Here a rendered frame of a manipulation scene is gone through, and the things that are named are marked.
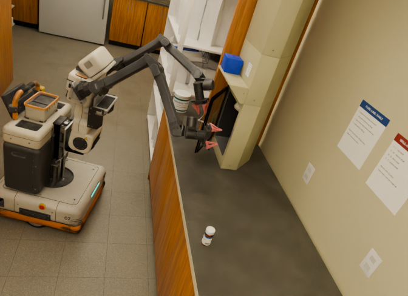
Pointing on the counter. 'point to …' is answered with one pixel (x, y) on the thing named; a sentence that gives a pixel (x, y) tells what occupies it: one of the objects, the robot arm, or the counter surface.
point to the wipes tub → (181, 100)
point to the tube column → (280, 20)
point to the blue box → (232, 63)
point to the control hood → (236, 85)
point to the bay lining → (227, 117)
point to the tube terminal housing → (252, 105)
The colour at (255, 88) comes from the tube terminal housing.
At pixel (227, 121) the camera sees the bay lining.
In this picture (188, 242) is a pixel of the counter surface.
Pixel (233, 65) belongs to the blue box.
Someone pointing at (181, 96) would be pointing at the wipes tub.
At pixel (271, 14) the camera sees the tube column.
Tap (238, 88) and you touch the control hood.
